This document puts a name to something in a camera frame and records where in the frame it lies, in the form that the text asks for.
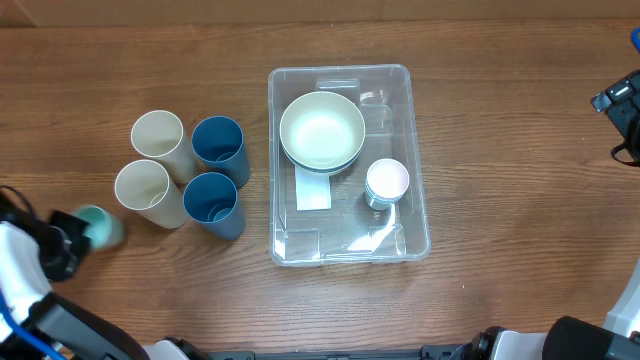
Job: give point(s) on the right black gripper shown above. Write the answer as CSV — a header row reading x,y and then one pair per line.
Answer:
x,y
628,90

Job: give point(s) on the small light blue cup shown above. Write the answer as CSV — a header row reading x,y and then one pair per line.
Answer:
x,y
385,191

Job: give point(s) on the white label in bin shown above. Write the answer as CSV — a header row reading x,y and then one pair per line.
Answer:
x,y
312,190

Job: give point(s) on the cream bowl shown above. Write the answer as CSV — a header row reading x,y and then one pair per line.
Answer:
x,y
322,120
328,172

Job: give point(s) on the tall blue cup rear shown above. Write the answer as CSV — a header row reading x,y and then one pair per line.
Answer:
x,y
219,143

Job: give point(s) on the tall blue cup front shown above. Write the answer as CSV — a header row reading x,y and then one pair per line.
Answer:
x,y
212,200

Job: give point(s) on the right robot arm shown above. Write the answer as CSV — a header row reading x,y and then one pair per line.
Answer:
x,y
571,338

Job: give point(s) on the small pink cup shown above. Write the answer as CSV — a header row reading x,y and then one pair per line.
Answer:
x,y
387,179

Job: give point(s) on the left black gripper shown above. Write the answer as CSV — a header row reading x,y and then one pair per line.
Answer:
x,y
74,230

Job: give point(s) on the small mint green cup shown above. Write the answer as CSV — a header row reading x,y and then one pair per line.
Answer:
x,y
104,230

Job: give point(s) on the clear plastic storage bin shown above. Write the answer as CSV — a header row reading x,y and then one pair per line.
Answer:
x,y
349,231

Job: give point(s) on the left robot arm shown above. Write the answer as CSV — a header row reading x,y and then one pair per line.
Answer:
x,y
36,322

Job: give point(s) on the dark blue bowl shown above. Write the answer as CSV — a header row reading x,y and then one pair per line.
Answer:
x,y
322,161

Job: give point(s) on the tall beige cup front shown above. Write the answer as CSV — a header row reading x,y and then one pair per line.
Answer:
x,y
144,186

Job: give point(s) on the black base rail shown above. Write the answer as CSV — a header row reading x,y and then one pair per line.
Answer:
x,y
174,349

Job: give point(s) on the tall blue cup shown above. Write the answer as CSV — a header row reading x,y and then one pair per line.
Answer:
x,y
212,200
219,143

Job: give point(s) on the small grey cup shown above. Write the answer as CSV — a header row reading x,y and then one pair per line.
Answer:
x,y
377,203

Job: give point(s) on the tall beige cup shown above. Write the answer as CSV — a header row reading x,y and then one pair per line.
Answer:
x,y
160,136
144,186

